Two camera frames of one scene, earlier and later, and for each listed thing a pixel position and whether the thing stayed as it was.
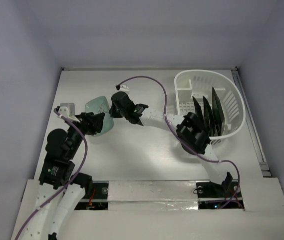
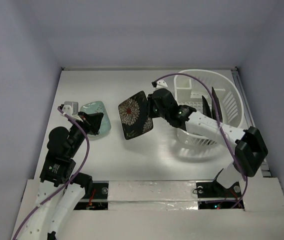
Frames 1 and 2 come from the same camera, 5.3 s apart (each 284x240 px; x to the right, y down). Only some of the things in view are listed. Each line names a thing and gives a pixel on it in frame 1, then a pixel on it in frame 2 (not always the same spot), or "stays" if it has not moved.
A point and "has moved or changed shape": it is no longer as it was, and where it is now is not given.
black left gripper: x=93 y=122 stays
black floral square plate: x=198 y=113 → x=134 y=116
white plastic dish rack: x=200 y=83 stays
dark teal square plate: x=218 y=117 stays
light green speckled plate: x=100 y=105 has moved or changed shape
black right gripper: x=118 y=101 → x=150 y=105
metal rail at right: x=265 y=168 stays
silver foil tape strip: x=152 y=195 stays
